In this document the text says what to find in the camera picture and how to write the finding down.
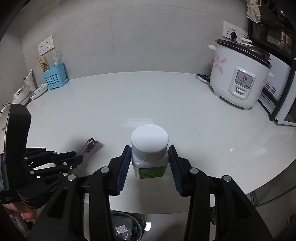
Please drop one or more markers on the wall socket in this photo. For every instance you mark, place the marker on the wall socket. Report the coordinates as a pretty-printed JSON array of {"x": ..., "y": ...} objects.
[
  {"x": 45, "y": 46},
  {"x": 229, "y": 28}
]

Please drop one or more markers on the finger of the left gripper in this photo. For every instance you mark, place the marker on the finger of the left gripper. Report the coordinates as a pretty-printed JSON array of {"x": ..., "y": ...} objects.
[
  {"x": 65, "y": 162},
  {"x": 38, "y": 154}
]

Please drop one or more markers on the right wall socket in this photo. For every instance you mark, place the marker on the right wall socket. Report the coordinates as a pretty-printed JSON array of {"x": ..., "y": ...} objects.
[{"x": 229, "y": 28}]

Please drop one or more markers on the hanging mesh cloth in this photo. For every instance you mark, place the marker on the hanging mesh cloth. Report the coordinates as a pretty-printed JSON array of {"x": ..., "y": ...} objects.
[{"x": 253, "y": 11}]

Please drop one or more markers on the blue utensil holder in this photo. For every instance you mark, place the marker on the blue utensil holder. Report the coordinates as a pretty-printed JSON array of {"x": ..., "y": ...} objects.
[{"x": 55, "y": 77}]

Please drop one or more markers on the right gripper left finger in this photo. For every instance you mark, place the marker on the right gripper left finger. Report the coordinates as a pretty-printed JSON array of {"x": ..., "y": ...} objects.
[{"x": 63, "y": 216}]

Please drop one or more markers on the teal mesh trash basket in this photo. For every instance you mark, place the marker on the teal mesh trash basket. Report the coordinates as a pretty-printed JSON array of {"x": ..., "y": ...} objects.
[{"x": 134, "y": 222}]

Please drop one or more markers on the purple wrapper strip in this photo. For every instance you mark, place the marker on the purple wrapper strip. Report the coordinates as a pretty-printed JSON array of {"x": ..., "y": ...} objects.
[{"x": 90, "y": 147}]

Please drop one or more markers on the black power plug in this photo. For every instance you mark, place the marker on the black power plug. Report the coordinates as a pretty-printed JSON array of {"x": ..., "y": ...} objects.
[{"x": 233, "y": 36}]

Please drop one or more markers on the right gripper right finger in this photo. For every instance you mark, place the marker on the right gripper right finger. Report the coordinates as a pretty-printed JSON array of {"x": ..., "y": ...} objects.
[{"x": 236, "y": 217}]

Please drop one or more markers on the white shallow plate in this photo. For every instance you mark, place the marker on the white shallow plate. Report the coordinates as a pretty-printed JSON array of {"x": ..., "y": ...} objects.
[{"x": 39, "y": 91}]

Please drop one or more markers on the white pill bottle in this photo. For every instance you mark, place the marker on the white pill bottle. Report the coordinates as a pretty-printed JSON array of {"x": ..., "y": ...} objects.
[{"x": 149, "y": 151}]

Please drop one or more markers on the stacked white bowls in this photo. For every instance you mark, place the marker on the stacked white bowls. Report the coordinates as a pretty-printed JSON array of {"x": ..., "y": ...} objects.
[{"x": 22, "y": 96}]

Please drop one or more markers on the white microwave oven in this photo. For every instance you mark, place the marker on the white microwave oven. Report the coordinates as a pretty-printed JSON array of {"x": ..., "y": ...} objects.
[{"x": 278, "y": 95}]

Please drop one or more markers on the clear plastic bag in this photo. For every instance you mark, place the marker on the clear plastic bag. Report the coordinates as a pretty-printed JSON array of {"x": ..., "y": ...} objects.
[{"x": 121, "y": 229}]

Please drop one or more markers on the person left hand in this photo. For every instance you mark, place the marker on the person left hand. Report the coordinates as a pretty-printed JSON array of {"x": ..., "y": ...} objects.
[{"x": 28, "y": 214}]

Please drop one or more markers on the left wall socket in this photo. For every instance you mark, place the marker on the left wall socket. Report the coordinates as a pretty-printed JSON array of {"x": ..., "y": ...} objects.
[{"x": 45, "y": 46}]

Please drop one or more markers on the black metal rack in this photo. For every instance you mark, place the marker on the black metal rack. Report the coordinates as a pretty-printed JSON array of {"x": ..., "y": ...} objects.
[{"x": 272, "y": 27}]

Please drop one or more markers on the white rice cooker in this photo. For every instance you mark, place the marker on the white rice cooker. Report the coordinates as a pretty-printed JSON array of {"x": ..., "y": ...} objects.
[{"x": 239, "y": 72}]

